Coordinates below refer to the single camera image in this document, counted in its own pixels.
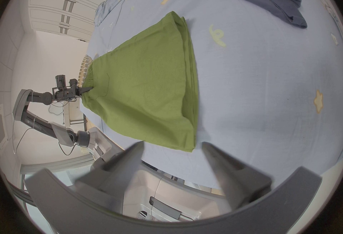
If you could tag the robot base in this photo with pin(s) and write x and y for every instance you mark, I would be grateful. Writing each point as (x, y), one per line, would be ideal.
(171, 195)

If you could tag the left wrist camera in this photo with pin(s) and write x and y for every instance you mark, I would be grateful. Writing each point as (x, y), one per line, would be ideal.
(73, 82)

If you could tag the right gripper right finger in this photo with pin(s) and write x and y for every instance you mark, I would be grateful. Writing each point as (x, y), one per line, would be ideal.
(230, 174)

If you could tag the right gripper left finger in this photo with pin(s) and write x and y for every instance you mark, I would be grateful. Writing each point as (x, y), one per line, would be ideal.
(115, 174)

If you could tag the white wardrobe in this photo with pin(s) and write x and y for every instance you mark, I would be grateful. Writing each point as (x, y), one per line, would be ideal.
(53, 5)

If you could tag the green shorts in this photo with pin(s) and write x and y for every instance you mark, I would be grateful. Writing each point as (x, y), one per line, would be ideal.
(150, 88)

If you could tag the round woven basket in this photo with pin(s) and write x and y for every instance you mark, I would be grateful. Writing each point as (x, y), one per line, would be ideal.
(85, 69)

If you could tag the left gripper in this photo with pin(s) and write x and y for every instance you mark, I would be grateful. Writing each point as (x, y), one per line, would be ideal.
(73, 92)

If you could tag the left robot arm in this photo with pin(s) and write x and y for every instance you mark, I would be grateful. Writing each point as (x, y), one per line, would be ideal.
(24, 104)

